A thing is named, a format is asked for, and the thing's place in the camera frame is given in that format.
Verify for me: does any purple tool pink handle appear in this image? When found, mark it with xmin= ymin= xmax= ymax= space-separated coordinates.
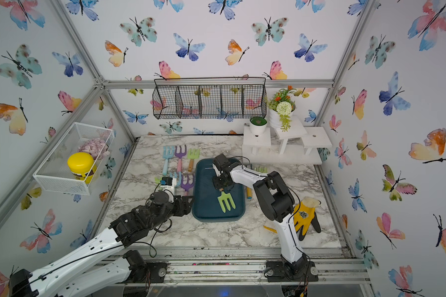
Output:
xmin=180 ymin=173 xmax=195 ymax=196

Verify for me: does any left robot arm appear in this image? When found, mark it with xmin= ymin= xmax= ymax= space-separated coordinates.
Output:
xmin=9 ymin=190 xmax=193 ymax=297

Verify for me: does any green wide fork wooden handle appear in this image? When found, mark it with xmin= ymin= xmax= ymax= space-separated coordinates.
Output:
xmin=187 ymin=148 xmax=200 ymax=173

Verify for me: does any yellow marker on table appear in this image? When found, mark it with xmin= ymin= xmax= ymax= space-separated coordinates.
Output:
xmin=263 ymin=225 xmax=278 ymax=234

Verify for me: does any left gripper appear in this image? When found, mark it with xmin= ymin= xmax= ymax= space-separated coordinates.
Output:
xmin=147 ymin=194 xmax=196 ymax=232

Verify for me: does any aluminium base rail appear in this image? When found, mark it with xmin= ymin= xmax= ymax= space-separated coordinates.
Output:
xmin=116 ymin=247 xmax=371 ymax=287

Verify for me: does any yellow lidded jar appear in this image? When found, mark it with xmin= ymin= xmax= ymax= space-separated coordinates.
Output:
xmin=67 ymin=152 xmax=97 ymax=184

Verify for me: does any yellow black work glove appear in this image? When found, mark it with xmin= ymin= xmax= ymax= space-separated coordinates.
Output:
xmin=294 ymin=197 xmax=322 ymax=241

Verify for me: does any pink flower bundle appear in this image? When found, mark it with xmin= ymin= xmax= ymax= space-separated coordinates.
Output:
xmin=78 ymin=138 xmax=110 ymax=160

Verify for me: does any small white pot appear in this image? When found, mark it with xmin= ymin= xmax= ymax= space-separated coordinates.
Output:
xmin=249 ymin=116 xmax=268 ymax=137

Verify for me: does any white pot with flowers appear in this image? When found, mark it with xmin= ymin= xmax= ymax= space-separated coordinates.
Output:
xmin=267 ymin=85 xmax=296 ymax=132

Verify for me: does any teal plastic storage box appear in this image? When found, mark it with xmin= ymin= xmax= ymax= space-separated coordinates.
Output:
xmin=192 ymin=158 xmax=246 ymax=223

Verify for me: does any light blue rake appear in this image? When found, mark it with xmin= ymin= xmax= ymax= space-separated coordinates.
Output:
xmin=170 ymin=172 xmax=182 ymax=183

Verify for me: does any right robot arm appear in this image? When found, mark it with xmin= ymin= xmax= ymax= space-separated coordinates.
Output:
xmin=213 ymin=154 xmax=318 ymax=282

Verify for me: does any purple rake pink handle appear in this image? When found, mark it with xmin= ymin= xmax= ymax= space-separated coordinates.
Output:
xmin=174 ymin=145 xmax=187 ymax=173

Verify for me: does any black wire wall basket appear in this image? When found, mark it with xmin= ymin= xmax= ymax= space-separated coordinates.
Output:
xmin=151 ymin=77 xmax=267 ymax=122

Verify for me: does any white tiered display stand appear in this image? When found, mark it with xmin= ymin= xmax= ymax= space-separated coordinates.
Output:
xmin=242 ymin=116 xmax=333 ymax=165

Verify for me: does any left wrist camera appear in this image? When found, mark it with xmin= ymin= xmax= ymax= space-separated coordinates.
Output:
xmin=159 ymin=176 xmax=177 ymax=194

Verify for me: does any white wire wall basket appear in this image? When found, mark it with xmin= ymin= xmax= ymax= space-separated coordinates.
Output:
xmin=33 ymin=122 xmax=115 ymax=195

